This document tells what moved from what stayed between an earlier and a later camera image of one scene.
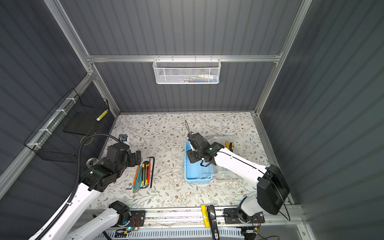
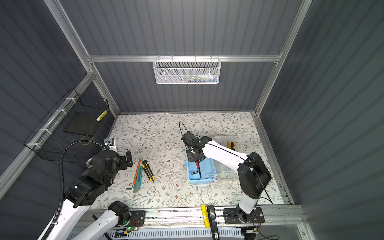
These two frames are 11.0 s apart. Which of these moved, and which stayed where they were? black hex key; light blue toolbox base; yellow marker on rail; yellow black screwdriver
Moved: black hex key
Stayed: yellow black screwdriver; yellow marker on rail; light blue toolbox base
